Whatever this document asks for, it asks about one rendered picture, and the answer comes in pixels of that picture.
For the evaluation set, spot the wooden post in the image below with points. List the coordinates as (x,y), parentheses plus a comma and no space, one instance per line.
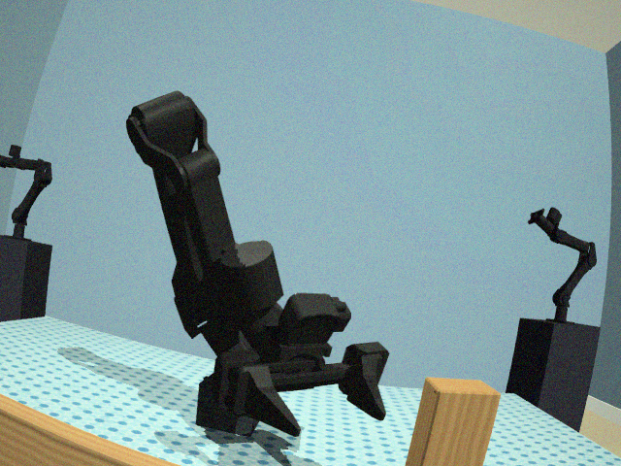
(454,423)

